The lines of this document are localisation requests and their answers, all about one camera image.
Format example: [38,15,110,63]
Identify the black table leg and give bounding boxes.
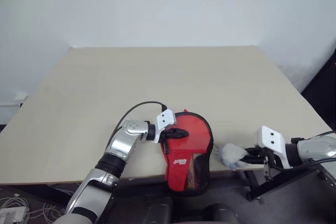
[245,167,324,201]

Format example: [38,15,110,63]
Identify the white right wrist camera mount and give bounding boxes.
[254,125,294,169]

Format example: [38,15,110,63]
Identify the white floor cables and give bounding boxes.
[0,193,68,224]

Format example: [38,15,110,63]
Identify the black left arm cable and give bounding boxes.
[106,101,167,154]

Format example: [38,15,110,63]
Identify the dark rounded shape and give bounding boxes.
[206,202,240,224]

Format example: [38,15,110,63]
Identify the grey cloth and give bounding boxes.
[213,143,249,170]

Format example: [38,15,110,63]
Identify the red mesh pouch bag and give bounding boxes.
[159,108,214,197]

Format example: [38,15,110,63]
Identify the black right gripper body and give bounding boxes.
[256,147,277,166]

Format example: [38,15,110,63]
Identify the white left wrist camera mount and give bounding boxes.
[152,109,177,145]

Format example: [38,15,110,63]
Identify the white wall socket box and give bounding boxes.
[13,92,29,102]

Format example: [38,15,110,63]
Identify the white power adapter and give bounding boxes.
[0,206,30,224]

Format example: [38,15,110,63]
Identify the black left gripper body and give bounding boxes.
[160,128,174,144]

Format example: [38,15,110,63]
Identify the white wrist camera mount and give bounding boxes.
[254,125,294,169]
[152,109,177,145]

